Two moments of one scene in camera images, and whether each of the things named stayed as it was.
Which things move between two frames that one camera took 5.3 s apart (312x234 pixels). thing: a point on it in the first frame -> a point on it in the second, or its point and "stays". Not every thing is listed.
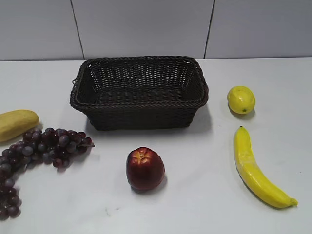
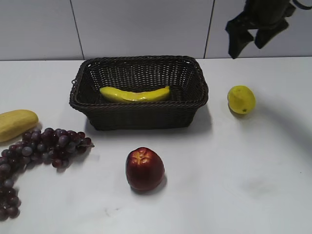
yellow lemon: x=241 y=99 stays
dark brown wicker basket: x=140 y=92 stays
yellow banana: x=254 y=176 -> x=121 y=95
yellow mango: x=13 y=124 stays
